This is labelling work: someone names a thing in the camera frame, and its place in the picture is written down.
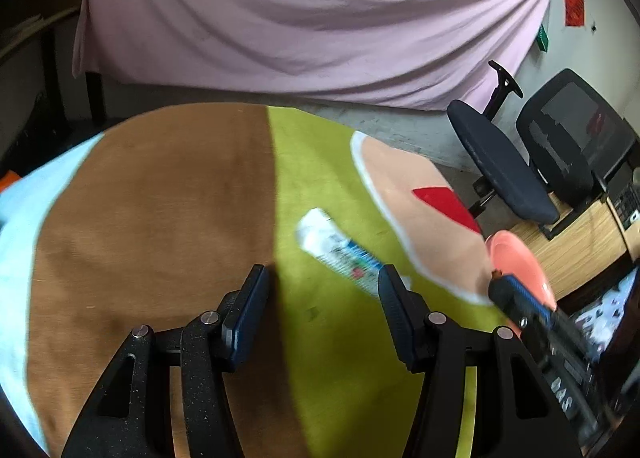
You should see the printed blanket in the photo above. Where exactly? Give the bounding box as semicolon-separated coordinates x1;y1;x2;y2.
0;103;513;458

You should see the wooden desk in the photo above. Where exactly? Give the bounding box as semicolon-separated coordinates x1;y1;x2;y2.
510;187;632;300

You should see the red paper wall decoration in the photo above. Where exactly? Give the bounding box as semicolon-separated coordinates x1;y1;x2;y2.
563;0;586;28

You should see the white toothpaste tube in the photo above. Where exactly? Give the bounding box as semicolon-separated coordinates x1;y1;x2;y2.
296;207;413;300

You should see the blue printed curtain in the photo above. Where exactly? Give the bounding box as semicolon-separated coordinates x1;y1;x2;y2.
574;265;640;356

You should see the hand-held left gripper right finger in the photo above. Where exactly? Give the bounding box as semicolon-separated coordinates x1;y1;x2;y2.
377;263;583;458

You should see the pink wall cloth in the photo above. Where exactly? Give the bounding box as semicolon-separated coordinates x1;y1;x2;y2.
72;0;557;112

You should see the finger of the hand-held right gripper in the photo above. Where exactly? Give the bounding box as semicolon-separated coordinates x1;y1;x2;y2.
487;274;557;335

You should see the black office chair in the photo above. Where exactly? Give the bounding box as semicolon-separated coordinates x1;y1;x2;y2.
446;61;637;242

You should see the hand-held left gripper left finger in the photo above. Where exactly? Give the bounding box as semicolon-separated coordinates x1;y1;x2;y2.
62;264;271;458

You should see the pink plastic basin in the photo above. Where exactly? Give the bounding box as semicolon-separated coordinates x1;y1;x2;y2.
484;230;557;339

